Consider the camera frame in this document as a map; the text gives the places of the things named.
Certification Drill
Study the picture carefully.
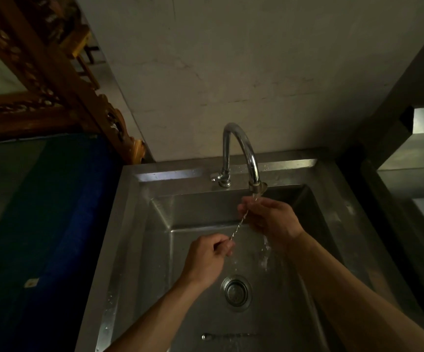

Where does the stainless steel sink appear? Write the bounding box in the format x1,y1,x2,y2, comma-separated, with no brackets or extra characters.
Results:
75,148,424,352

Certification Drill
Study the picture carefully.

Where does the round metal drain strainer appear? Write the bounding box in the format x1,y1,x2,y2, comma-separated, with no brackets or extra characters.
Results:
221,275,252,311

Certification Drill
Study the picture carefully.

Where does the person's left forearm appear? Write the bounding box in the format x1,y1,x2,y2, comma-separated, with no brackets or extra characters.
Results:
103,275,206,352

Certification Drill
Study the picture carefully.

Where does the chrome gooseneck faucet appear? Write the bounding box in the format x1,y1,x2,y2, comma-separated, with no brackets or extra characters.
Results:
210,122,268,197

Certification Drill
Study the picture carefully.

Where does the blue fabric cover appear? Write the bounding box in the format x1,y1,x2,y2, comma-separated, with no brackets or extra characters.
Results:
0,133,125,352

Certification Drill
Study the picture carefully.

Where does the metal utensil with round end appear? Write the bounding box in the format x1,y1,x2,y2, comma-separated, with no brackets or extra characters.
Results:
201,332,259,341

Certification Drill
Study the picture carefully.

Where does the carved wooden frame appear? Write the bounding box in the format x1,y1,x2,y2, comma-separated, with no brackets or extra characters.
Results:
0,0,147,164

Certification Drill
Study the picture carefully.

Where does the thin metal skewer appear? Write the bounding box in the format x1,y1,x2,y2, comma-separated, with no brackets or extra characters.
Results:
228,193,259,241

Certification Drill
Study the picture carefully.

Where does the person's right hand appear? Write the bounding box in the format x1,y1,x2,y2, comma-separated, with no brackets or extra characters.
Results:
237,196,305,250

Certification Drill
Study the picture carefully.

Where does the stainless steel counter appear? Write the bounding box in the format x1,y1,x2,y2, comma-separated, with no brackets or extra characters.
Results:
359,105,424,290

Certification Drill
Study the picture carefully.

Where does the wooden stool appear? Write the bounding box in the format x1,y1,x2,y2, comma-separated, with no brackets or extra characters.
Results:
58,25,102,90

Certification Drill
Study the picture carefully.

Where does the person's left hand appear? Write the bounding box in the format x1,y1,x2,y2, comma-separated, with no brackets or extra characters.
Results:
180,233,236,291

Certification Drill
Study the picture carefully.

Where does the person's right forearm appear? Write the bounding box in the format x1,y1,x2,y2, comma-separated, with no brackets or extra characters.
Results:
285,231,424,352

